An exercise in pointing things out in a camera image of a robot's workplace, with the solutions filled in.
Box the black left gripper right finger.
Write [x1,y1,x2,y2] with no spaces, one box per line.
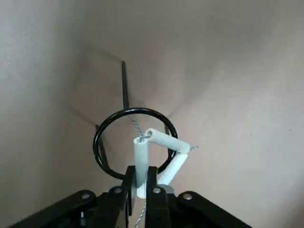
[145,167,253,228]

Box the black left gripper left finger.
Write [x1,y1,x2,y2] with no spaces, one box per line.
[7,166,138,228]

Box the black wire tripod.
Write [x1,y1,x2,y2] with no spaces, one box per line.
[93,60,178,179]

